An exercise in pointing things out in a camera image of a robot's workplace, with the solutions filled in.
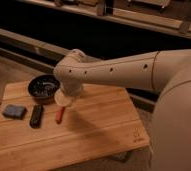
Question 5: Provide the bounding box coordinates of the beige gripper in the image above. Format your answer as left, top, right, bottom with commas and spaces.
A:
60, 82, 84, 98

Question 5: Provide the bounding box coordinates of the white ceramic cup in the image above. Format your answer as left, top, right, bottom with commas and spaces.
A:
54, 89, 74, 107

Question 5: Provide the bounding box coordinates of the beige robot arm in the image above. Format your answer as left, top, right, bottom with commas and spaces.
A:
53, 49, 191, 171

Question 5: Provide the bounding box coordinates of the black ceramic bowl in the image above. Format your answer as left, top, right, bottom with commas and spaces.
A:
28, 74, 60, 99

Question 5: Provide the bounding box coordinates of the red marker pen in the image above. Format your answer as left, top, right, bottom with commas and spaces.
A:
55, 107, 65, 124

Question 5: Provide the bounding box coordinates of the wooden cutting board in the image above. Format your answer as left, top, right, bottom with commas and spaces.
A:
0, 82, 149, 171

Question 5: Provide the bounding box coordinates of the black remote control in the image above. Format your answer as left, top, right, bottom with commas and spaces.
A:
30, 105, 44, 128

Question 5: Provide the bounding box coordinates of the blue sponge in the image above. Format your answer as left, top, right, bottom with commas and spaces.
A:
2, 104, 26, 119

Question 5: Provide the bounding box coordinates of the wooden shelf rail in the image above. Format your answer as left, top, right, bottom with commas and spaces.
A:
0, 24, 100, 73

